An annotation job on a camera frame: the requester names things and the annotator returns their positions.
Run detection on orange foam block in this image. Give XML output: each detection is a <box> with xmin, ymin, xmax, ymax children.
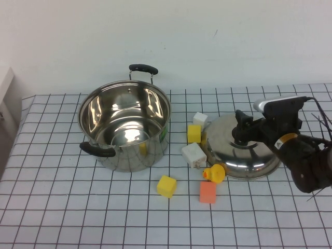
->
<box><xmin>199</xmin><ymin>181</ymin><xmax>217</xmax><ymax>204</ymax></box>

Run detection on yellow rubber duck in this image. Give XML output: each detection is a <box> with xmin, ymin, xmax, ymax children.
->
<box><xmin>202</xmin><ymin>163</ymin><xmax>227</xmax><ymax>184</ymax></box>

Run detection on white black grid tablecloth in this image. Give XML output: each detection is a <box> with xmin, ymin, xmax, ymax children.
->
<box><xmin>0</xmin><ymin>83</ymin><xmax>332</xmax><ymax>249</ymax></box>

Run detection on black braided cable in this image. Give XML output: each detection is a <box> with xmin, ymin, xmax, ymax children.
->
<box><xmin>305</xmin><ymin>96</ymin><xmax>332</xmax><ymax>142</ymax></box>

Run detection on stainless steel pot black handles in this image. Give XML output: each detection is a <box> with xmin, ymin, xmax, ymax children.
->
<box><xmin>77</xmin><ymin>64</ymin><xmax>172</xmax><ymax>173</ymax></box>

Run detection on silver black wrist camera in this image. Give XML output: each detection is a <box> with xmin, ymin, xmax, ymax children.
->
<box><xmin>253</xmin><ymin>95</ymin><xmax>309</xmax><ymax>120</ymax></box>

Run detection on steel lid with black knob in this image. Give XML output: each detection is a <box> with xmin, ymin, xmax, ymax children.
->
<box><xmin>201</xmin><ymin>114</ymin><xmax>282</xmax><ymax>180</ymax></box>

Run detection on white side cabinet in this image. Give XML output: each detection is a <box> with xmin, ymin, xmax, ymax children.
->
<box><xmin>0</xmin><ymin>66</ymin><xmax>23</xmax><ymax>179</ymax></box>

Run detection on small white foam cube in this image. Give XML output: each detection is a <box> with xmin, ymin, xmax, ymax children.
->
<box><xmin>192</xmin><ymin>112</ymin><xmax>209</xmax><ymax>129</ymax></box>

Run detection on yellow foam cube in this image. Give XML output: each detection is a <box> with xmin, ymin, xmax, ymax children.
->
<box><xmin>187</xmin><ymin>124</ymin><xmax>202</xmax><ymax>144</ymax></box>
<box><xmin>156</xmin><ymin>175</ymin><xmax>177</xmax><ymax>199</ymax></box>

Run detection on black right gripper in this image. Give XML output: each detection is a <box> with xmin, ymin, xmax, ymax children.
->
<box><xmin>234</xmin><ymin>109</ymin><xmax>303</xmax><ymax>147</ymax></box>

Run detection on white power adapter plug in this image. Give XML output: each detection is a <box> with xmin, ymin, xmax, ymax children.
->
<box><xmin>181</xmin><ymin>142</ymin><xmax>208</xmax><ymax>170</ymax></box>

